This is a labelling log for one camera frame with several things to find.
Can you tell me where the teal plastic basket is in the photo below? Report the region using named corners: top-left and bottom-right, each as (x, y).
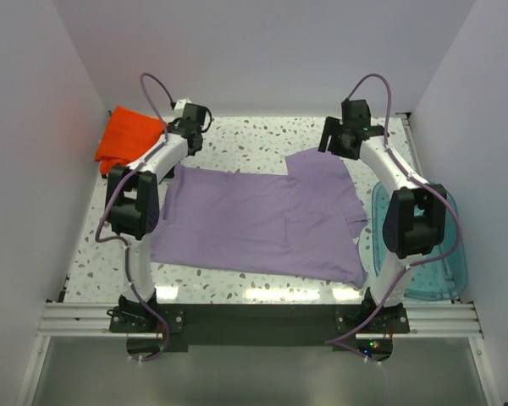
top-left (372, 183), bottom-right (468, 302)

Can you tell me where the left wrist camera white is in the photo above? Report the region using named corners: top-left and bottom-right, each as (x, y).
top-left (172, 98), bottom-right (191, 114)

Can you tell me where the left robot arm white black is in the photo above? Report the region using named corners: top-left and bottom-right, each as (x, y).
top-left (97, 99), bottom-right (213, 332)

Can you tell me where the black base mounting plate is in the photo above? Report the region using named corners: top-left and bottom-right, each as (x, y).
top-left (107, 302), bottom-right (411, 359)

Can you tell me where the lilac polo shirt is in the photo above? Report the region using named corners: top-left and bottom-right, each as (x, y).
top-left (151, 149), bottom-right (367, 288)

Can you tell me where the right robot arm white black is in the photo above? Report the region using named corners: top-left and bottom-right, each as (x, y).
top-left (318, 98), bottom-right (446, 332)

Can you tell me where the folded orange t shirt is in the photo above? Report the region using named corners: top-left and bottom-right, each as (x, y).
top-left (95, 106), bottom-right (167, 177)

